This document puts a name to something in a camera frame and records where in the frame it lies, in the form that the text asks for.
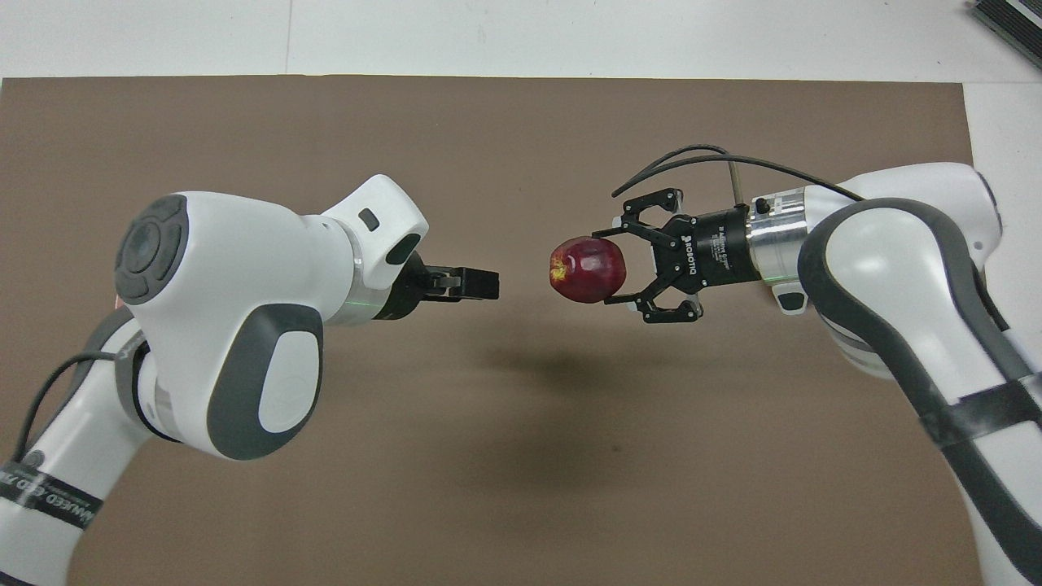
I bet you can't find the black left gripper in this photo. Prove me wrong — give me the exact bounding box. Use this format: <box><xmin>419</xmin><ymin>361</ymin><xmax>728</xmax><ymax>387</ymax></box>
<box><xmin>379</xmin><ymin>252</ymin><xmax>501</xmax><ymax>321</ymax></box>

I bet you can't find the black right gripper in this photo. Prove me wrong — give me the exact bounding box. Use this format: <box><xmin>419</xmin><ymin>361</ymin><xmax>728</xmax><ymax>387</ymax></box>
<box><xmin>604</xmin><ymin>188</ymin><xmax>763</xmax><ymax>325</ymax></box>

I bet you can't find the dark red apple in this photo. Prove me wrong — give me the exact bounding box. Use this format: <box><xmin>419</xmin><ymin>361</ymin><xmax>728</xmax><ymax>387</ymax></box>
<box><xmin>549</xmin><ymin>236</ymin><xmax>628</xmax><ymax>304</ymax></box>

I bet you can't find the brown table mat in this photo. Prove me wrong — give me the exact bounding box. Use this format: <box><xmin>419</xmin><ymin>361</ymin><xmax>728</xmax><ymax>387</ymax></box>
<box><xmin>0</xmin><ymin>76</ymin><xmax>1022</xmax><ymax>586</ymax></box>

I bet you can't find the grey ribbed metal device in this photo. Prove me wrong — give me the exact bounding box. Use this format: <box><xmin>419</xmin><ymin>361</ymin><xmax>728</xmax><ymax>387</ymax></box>
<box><xmin>969</xmin><ymin>0</ymin><xmax>1042</xmax><ymax>70</ymax></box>

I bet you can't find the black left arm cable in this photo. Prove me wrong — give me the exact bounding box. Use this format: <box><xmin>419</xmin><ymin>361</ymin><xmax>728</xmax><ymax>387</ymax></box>
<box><xmin>12</xmin><ymin>350</ymin><xmax>108</xmax><ymax>466</ymax></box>

